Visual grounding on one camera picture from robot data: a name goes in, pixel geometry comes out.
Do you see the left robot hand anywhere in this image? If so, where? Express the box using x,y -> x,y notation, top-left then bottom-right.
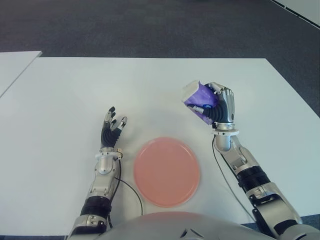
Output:
100,106 -> 128,150

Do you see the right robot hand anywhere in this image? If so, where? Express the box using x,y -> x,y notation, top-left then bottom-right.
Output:
188,81 -> 237,125

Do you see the purple tissue paper pack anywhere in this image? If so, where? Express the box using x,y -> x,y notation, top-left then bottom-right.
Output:
181,79 -> 220,126

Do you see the pink round plate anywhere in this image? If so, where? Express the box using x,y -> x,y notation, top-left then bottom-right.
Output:
133,136 -> 201,208

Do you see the silver robot torso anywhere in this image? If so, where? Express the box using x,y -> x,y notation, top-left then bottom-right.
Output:
99,211 -> 263,240

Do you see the white side table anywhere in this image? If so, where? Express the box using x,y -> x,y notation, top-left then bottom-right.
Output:
0,50 -> 43,98

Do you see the white panel with black edge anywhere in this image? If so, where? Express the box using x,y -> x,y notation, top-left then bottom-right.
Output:
271,0 -> 320,27

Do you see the long thin black cable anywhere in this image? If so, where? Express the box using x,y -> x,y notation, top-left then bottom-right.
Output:
212,134 -> 257,223

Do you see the black cable with loop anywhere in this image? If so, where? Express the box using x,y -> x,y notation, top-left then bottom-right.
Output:
109,159 -> 144,226

